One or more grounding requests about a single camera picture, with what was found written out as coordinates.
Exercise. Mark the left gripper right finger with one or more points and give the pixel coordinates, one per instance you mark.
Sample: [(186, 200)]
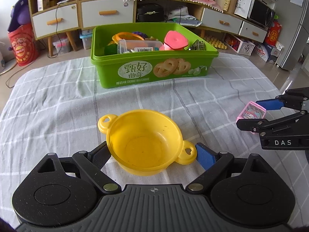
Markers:
[(216, 166)]

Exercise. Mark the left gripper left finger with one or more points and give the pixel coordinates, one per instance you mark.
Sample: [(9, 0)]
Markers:
[(90, 165)]

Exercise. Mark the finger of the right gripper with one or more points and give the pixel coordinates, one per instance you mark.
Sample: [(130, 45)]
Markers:
[(258, 125), (292, 102)]

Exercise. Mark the pink toy game console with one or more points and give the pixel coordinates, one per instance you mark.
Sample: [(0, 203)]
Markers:
[(252, 111)]

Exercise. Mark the yellow toy pot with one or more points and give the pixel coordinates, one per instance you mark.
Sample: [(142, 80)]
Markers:
[(145, 142)]

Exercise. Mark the orange plastic cup toy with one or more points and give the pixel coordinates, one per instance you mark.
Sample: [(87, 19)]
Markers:
[(125, 36)]

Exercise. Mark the purple toy grapes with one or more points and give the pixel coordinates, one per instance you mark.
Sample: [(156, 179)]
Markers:
[(144, 36)]

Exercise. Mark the white toy box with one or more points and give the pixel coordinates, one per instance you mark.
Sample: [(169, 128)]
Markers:
[(241, 46)]

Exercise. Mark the yellow egg tray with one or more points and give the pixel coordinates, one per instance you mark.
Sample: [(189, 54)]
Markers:
[(215, 42)]

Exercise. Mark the green plastic cookie box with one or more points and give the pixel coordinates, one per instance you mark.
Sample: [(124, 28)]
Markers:
[(115, 70)]

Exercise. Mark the silver triangular metal mould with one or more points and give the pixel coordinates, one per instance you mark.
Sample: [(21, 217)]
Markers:
[(198, 46)]

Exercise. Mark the white microwave oven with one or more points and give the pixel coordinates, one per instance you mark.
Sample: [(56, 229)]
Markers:
[(261, 12)]

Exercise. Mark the clear plastic jar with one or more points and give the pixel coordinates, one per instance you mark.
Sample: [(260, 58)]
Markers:
[(132, 46)]

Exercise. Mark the pink flower-shaped toy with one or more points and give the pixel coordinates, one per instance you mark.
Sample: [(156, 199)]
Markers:
[(174, 41)]

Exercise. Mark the clear storage bin blue lid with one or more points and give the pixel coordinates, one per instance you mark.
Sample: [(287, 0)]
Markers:
[(86, 38)]

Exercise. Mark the red printed bag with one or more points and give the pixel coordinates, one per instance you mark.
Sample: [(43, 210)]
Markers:
[(24, 45)]

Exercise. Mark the black handbag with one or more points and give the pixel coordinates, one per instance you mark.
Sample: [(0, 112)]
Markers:
[(150, 12)]

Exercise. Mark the wooden TV cabinet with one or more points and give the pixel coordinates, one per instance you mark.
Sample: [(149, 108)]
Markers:
[(87, 14)]

